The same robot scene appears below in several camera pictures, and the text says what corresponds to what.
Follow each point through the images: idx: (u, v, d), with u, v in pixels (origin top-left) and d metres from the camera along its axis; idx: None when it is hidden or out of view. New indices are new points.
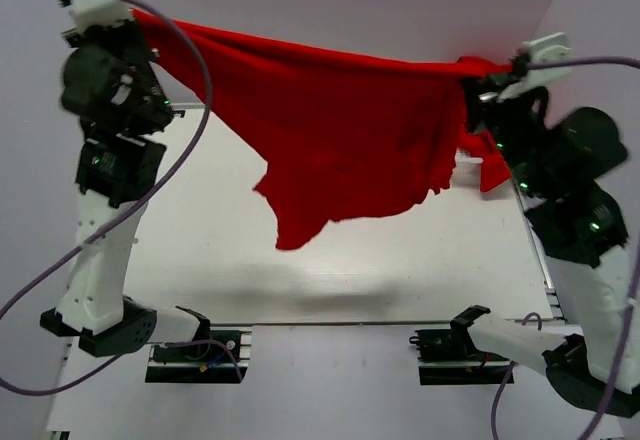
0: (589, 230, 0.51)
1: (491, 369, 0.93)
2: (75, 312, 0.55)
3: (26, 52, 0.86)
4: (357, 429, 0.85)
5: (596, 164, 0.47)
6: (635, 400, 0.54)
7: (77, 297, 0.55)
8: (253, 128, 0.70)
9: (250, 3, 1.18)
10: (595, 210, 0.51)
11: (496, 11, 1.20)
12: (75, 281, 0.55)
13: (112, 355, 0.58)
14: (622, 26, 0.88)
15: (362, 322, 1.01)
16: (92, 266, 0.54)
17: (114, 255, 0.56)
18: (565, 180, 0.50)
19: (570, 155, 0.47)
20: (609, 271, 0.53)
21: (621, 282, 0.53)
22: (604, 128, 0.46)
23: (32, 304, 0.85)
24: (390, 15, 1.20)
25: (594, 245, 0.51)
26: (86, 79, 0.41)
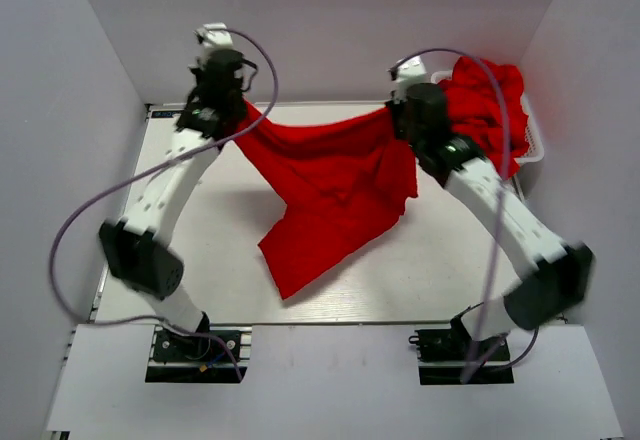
0: (448, 151, 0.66)
1: (492, 369, 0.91)
2: (142, 214, 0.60)
3: (16, 55, 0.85)
4: (354, 429, 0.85)
5: (428, 108, 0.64)
6: (542, 271, 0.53)
7: (149, 202, 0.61)
8: (289, 187, 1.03)
9: (247, 1, 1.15)
10: (454, 141, 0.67)
11: (496, 9, 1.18)
12: (151, 191, 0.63)
13: (147, 276, 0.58)
14: (630, 27, 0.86)
15: (362, 322, 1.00)
16: (175, 178, 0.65)
17: (187, 182, 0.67)
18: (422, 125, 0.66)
19: (418, 113, 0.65)
20: (475, 173, 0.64)
21: (487, 180, 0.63)
22: (441, 97, 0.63)
23: (27, 306, 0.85)
24: (387, 13, 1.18)
25: (449, 165, 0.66)
26: (220, 56, 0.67)
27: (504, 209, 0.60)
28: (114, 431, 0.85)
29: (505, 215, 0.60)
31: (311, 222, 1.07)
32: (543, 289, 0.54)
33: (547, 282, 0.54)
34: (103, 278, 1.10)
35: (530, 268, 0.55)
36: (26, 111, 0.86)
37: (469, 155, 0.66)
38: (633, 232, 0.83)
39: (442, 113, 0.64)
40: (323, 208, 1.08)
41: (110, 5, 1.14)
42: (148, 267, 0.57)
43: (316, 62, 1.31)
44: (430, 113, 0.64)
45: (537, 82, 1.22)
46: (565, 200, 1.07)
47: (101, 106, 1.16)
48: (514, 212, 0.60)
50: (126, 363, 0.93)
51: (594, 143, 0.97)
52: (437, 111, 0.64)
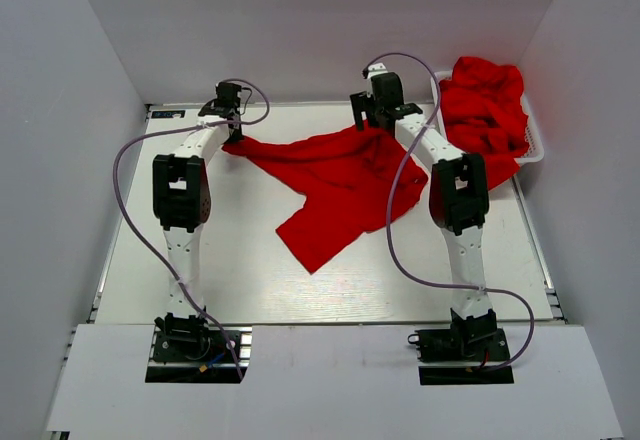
0: (394, 108, 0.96)
1: (492, 370, 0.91)
2: (186, 151, 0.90)
3: (16, 57, 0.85)
4: (354, 429, 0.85)
5: (384, 86, 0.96)
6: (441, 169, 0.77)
7: (189, 146, 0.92)
8: (297, 182, 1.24)
9: (246, 3, 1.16)
10: (401, 105, 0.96)
11: (494, 10, 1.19)
12: (190, 139, 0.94)
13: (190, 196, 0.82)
14: (630, 29, 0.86)
15: (362, 322, 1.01)
16: (205, 135, 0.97)
17: (210, 143, 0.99)
18: (379, 96, 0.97)
19: (376, 90, 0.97)
20: (413, 119, 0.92)
21: (419, 123, 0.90)
22: (392, 75, 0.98)
23: (30, 305, 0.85)
24: (386, 14, 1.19)
25: (396, 118, 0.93)
26: (225, 92, 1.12)
27: (426, 137, 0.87)
28: (114, 432, 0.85)
29: (423, 140, 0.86)
31: (324, 208, 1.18)
32: (444, 187, 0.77)
33: (445, 179, 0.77)
34: (103, 279, 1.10)
35: (433, 172, 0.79)
36: (27, 112, 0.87)
37: (411, 113, 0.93)
38: (632, 231, 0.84)
39: (393, 91, 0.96)
40: (335, 196, 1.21)
41: (110, 6, 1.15)
42: (192, 182, 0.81)
43: (316, 62, 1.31)
44: (384, 88, 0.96)
45: (537, 83, 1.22)
46: (564, 199, 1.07)
47: (102, 106, 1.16)
48: (433, 137, 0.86)
50: (126, 363, 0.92)
51: (593, 143, 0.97)
52: (390, 90, 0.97)
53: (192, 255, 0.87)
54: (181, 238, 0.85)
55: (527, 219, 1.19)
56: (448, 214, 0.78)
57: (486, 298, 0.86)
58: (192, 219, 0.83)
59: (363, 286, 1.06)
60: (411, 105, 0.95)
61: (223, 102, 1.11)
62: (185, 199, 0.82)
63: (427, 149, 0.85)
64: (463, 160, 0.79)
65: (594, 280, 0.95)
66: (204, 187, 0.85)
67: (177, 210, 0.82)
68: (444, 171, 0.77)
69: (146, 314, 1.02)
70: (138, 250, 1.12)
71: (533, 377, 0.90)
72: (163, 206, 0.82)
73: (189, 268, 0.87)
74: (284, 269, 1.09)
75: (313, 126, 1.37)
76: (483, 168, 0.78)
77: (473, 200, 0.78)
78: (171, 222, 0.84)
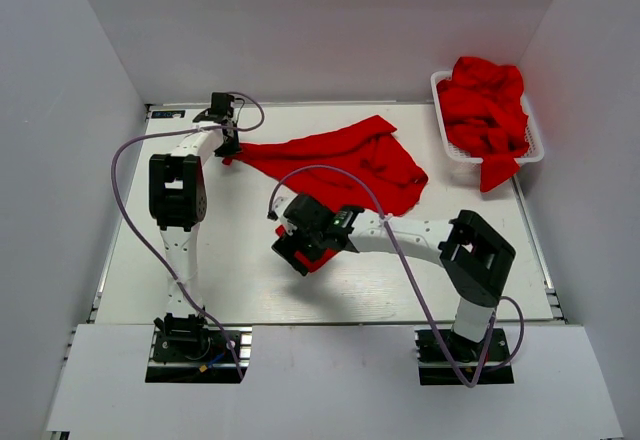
0: (335, 224, 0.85)
1: (493, 370, 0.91)
2: (182, 152, 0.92)
3: (16, 56, 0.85)
4: (353, 428, 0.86)
5: (303, 212, 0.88)
6: (447, 251, 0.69)
7: (186, 147, 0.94)
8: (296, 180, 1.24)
9: (246, 3, 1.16)
10: (339, 214, 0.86)
11: (494, 10, 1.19)
12: (186, 141, 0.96)
13: (186, 194, 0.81)
14: (631, 31, 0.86)
15: (362, 322, 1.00)
16: (201, 138, 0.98)
17: (206, 146, 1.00)
18: (306, 224, 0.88)
19: (300, 223, 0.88)
20: (360, 224, 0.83)
21: (373, 222, 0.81)
22: (302, 199, 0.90)
23: (30, 304, 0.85)
24: (385, 13, 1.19)
25: (347, 233, 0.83)
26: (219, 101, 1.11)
27: (395, 229, 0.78)
28: (114, 431, 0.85)
29: (398, 234, 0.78)
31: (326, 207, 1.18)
32: (471, 270, 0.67)
33: (465, 260, 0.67)
34: (103, 279, 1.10)
35: (444, 264, 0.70)
36: (26, 111, 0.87)
37: (353, 218, 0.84)
38: (631, 232, 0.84)
39: (314, 211, 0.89)
40: (336, 196, 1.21)
41: (110, 5, 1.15)
42: (188, 181, 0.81)
43: (316, 63, 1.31)
44: (303, 215, 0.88)
45: (537, 83, 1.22)
46: (565, 200, 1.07)
47: (102, 106, 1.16)
48: (404, 227, 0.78)
50: (127, 363, 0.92)
51: (593, 144, 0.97)
52: (310, 212, 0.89)
53: (190, 255, 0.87)
54: (179, 238, 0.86)
55: (527, 219, 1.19)
56: (493, 287, 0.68)
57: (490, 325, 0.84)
58: (188, 217, 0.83)
59: (363, 286, 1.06)
60: (345, 211, 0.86)
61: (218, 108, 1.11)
62: (180, 198, 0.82)
63: (411, 242, 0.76)
64: (458, 225, 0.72)
65: (595, 280, 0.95)
66: (201, 186, 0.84)
67: (173, 210, 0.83)
68: (454, 256, 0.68)
69: (146, 314, 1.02)
70: (138, 250, 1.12)
71: (533, 377, 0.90)
72: (159, 206, 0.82)
73: (187, 267, 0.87)
74: (284, 269, 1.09)
75: (312, 126, 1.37)
76: (479, 219, 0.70)
77: (499, 253, 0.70)
78: (167, 222, 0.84)
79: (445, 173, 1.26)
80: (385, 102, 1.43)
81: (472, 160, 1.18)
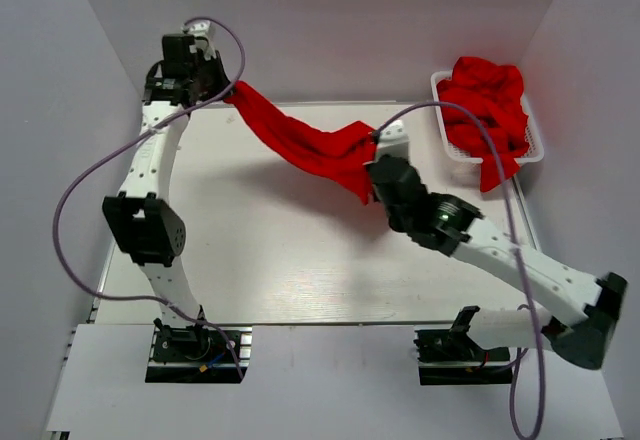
0: (439, 219, 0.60)
1: (492, 370, 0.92)
2: (139, 184, 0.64)
3: (17, 56, 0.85)
4: (354, 428, 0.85)
5: (405, 188, 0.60)
6: (595, 319, 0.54)
7: (141, 173, 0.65)
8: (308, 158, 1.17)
9: (246, 3, 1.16)
10: (444, 206, 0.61)
11: (494, 10, 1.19)
12: (140, 159, 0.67)
13: (160, 239, 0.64)
14: (630, 31, 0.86)
15: (362, 322, 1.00)
16: (159, 146, 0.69)
17: (169, 151, 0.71)
18: (403, 203, 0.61)
19: (394, 197, 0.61)
20: (479, 233, 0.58)
21: (496, 240, 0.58)
22: (410, 174, 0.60)
23: (30, 304, 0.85)
24: (385, 13, 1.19)
25: (459, 237, 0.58)
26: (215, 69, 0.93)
27: (527, 263, 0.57)
28: (114, 431, 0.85)
29: (530, 271, 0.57)
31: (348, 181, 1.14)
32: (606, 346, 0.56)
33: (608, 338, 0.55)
34: (103, 279, 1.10)
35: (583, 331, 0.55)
36: (27, 111, 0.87)
37: (471, 221, 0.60)
38: (631, 232, 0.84)
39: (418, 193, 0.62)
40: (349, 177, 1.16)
41: (111, 6, 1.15)
42: (159, 230, 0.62)
43: (316, 63, 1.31)
44: (406, 191, 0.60)
45: (537, 82, 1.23)
46: (565, 200, 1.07)
47: (102, 105, 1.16)
48: (541, 266, 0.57)
50: (127, 363, 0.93)
51: (594, 143, 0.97)
52: (413, 191, 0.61)
53: (175, 282, 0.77)
54: (161, 271, 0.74)
55: (528, 218, 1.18)
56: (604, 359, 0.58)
57: (500, 337, 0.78)
58: (167, 255, 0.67)
59: (364, 284, 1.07)
60: (450, 202, 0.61)
61: (178, 68, 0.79)
62: (153, 239, 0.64)
63: (544, 290, 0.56)
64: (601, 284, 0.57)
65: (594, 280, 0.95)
66: (173, 222, 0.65)
67: (147, 248, 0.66)
68: (602, 328, 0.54)
69: (147, 313, 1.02)
70: None
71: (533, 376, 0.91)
72: (129, 248, 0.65)
73: (175, 292, 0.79)
74: (286, 269, 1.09)
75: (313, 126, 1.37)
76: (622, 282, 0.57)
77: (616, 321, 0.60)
78: (144, 258, 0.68)
79: (445, 173, 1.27)
80: (385, 102, 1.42)
81: (472, 160, 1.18)
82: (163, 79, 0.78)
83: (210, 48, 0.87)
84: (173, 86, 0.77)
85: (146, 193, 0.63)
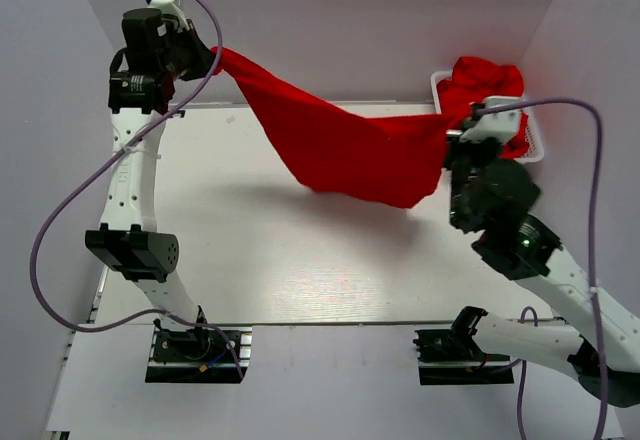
0: (521, 246, 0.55)
1: (492, 370, 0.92)
2: (120, 213, 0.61)
3: (17, 56, 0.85)
4: (354, 428, 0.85)
5: (512, 211, 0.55)
6: None
7: (120, 201, 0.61)
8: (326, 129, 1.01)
9: (246, 2, 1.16)
10: (524, 228, 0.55)
11: (494, 9, 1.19)
12: (117, 184, 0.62)
13: (151, 264, 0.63)
14: (630, 30, 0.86)
15: (362, 322, 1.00)
16: (135, 168, 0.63)
17: (148, 168, 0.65)
18: (501, 221, 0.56)
19: (490, 212, 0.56)
20: (559, 270, 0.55)
21: (575, 280, 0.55)
22: (527, 194, 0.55)
23: (31, 303, 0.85)
24: (385, 12, 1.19)
25: (541, 269, 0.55)
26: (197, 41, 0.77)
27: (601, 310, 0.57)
28: (114, 431, 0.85)
29: (604, 319, 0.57)
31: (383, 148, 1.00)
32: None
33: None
34: (103, 279, 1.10)
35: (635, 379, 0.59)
36: (27, 111, 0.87)
37: (553, 252, 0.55)
38: (631, 232, 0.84)
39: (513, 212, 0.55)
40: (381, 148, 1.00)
41: (111, 6, 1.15)
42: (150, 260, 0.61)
43: (316, 63, 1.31)
44: (514, 213, 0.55)
45: (537, 82, 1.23)
46: (565, 200, 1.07)
47: (102, 105, 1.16)
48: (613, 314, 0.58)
50: (128, 363, 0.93)
51: (595, 142, 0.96)
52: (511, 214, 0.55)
53: (172, 294, 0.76)
54: (157, 286, 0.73)
55: None
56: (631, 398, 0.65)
57: (509, 343, 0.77)
58: (160, 273, 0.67)
59: (365, 284, 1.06)
60: (534, 226, 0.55)
61: (146, 61, 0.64)
62: (144, 264, 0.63)
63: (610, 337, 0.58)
64: None
65: None
66: (162, 244, 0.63)
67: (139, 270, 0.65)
68: None
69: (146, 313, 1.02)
70: None
71: (533, 376, 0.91)
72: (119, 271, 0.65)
73: (175, 303, 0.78)
74: (286, 269, 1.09)
75: None
76: None
77: None
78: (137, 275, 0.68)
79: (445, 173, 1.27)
80: (385, 102, 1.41)
81: None
82: (129, 76, 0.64)
83: (181, 18, 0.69)
84: (141, 87, 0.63)
85: (130, 223, 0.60)
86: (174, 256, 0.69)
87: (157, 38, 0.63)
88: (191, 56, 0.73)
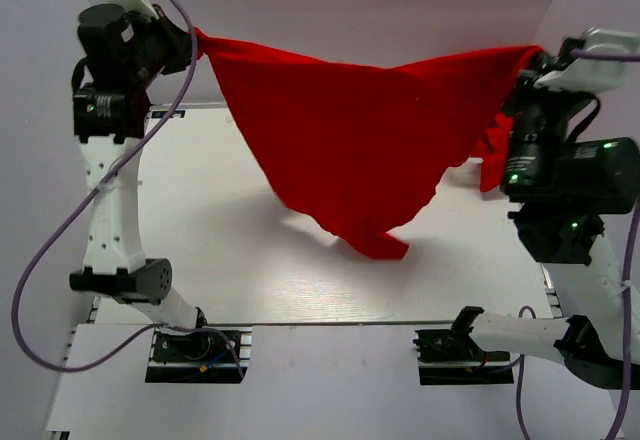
0: (571, 230, 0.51)
1: (491, 369, 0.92)
2: (104, 257, 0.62)
3: (18, 55, 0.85)
4: (354, 427, 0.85)
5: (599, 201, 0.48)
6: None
7: (103, 244, 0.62)
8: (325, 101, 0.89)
9: (246, 0, 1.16)
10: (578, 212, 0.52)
11: (495, 8, 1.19)
12: (98, 225, 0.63)
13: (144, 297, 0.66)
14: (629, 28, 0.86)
15: (362, 322, 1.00)
16: (114, 207, 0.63)
17: (128, 200, 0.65)
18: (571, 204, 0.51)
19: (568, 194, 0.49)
20: (601, 259, 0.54)
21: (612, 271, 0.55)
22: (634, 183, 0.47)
23: (30, 302, 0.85)
24: (385, 10, 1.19)
25: (586, 258, 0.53)
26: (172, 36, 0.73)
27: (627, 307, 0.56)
28: (114, 431, 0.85)
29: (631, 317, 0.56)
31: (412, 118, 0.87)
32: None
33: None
34: None
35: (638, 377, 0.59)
36: (27, 111, 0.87)
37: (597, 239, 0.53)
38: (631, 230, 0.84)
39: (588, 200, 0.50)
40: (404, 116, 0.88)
41: None
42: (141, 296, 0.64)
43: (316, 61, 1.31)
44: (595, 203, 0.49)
45: None
46: None
47: None
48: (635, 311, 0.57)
50: (128, 363, 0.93)
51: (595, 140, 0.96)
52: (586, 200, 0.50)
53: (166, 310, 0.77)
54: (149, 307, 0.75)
55: None
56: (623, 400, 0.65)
57: (504, 341, 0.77)
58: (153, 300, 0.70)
59: (364, 283, 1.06)
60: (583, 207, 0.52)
61: (112, 75, 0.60)
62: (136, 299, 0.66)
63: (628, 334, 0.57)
64: None
65: None
66: (150, 278, 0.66)
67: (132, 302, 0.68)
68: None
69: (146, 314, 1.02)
70: None
71: (532, 376, 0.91)
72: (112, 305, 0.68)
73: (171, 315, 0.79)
74: (286, 269, 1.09)
75: None
76: None
77: None
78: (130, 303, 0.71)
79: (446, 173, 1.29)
80: None
81: None
82: (94, 95, 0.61)
83: (147, 7, 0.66)
84: (109, 107, 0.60)
85: (116, 267, 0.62)
86: (165, 279, 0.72)
87: (122, 47, 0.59)
88: (163, 48, 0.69)
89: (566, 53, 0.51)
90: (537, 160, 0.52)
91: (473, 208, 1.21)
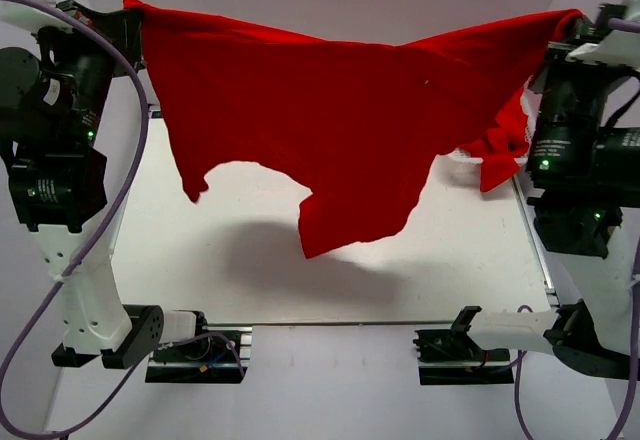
0: (593, 221, 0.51)
1: (491, 370, 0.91)
2: (87, 342, 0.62)
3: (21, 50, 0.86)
4: (354, 426, 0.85)
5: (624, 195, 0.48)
6: None
7: (82, 331, 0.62)
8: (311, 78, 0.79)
9: None
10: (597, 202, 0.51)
11: (491, 5, 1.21)
12: (72, 313, 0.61)
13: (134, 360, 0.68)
14: None
15: (362, 322, 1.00)
16: (83, 294, 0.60)
17: (98, 276, 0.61)
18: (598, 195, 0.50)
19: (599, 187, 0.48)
20: (617, 248, 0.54)
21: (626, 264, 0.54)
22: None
23: (33, 296, 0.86)
24: (383, 7, 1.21)
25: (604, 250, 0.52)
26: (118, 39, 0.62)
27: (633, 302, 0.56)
28: (114, 431, 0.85)
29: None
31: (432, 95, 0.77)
32: None
33: None
34: None
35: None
36: None
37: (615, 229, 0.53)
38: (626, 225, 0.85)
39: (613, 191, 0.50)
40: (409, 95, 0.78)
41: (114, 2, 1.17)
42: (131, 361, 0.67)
43: None
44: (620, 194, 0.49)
45: None
46: None
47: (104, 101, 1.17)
48: None
50: None
51: None
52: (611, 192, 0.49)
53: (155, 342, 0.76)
54: None
55: (528, 220, 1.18)
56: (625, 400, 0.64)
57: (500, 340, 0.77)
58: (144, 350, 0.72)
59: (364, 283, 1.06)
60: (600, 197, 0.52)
61: (46, 146, 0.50)
62: None
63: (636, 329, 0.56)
64: None
65: None
66: (138, 342, 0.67)
67: None
68: None
69: None
70: (136, 253, 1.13)
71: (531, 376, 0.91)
72: None
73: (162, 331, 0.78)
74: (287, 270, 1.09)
75: None
76: None
77: None
78: None
79: (446, 174, 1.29)
80: None
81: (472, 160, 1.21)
82: (34, 181, 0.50)
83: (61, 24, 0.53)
84: (54, 196, 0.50)
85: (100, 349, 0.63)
86: (155, 325, 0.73)
87: (49, 113, 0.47)
88: (105, 65, 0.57)
89: (602, 24, 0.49)
90: (570, 145, 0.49)
91: (472, 208, 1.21)
